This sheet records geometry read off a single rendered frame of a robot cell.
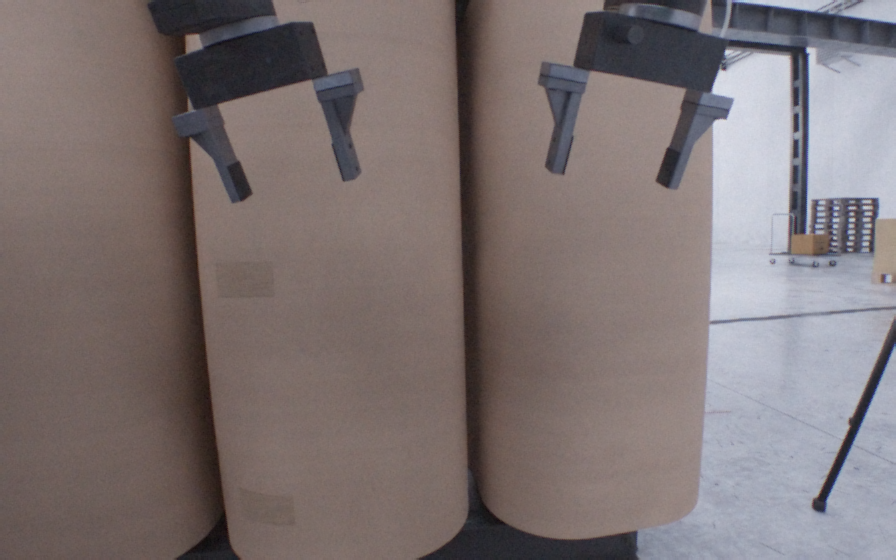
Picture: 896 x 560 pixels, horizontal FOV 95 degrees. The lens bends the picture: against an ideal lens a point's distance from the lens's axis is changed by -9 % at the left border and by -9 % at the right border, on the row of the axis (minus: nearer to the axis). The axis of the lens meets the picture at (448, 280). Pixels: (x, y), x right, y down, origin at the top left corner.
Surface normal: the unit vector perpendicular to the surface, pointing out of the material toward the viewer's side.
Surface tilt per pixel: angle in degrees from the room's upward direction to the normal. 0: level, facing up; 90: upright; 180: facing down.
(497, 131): 90
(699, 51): 113
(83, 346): 90
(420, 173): 90
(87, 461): 90
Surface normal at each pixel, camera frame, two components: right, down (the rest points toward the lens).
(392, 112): 0.37, 0.09
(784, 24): 0.14, 0.10
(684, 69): 0.11, 0.49
